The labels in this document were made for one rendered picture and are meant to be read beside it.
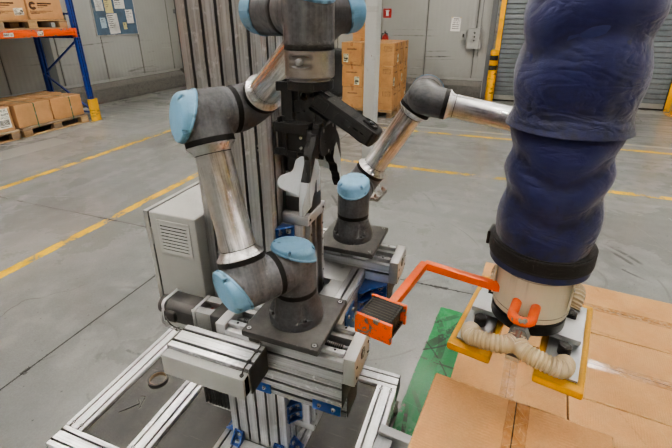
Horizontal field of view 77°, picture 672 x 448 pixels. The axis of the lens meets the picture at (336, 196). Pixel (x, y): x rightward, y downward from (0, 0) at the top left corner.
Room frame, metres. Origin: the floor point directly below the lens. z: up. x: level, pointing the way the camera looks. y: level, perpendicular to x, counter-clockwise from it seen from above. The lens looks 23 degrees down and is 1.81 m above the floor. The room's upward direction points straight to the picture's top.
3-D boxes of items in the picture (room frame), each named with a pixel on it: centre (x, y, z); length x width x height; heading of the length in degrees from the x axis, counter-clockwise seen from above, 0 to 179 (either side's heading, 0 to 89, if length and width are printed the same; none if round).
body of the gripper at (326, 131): (0.67, 0.05, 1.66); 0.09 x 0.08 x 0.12; 70
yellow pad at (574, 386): (0.81, -0.56, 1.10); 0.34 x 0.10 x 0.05; 148
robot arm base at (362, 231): (1.42, -0.06, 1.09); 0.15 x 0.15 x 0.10
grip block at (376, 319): (0.74, -0.10, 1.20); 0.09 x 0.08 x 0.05; 58
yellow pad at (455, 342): (0.91, -0.40, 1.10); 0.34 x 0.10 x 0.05; 148
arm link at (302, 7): (0.67, 0.04, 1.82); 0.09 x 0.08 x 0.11; 40
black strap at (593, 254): (0.86, -0.48, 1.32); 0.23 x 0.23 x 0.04
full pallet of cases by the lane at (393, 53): (8.73, -0.79, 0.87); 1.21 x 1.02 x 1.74; 159
